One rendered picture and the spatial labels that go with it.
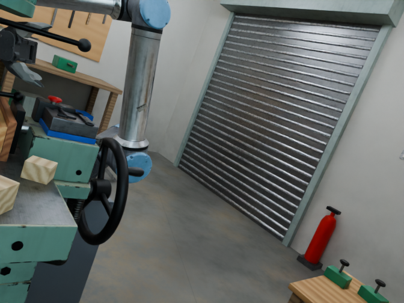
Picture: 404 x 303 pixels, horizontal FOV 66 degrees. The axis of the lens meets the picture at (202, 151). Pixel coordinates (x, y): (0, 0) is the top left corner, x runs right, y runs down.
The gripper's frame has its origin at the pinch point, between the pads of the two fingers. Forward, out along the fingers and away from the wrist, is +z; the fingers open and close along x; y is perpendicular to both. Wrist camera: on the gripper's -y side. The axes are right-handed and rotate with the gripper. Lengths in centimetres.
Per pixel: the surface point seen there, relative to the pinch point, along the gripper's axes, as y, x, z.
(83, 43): 6.4, -5.5, 5.2
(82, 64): 289, 26, -178
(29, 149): -18.3, 16.2, 13.8
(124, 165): -1.5, 19.3, 26.7
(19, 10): -19.0, -8.5, 8.7
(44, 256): -34, 24, 31
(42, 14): 245, -17, -207
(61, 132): -13.5, 12.4, 16.8
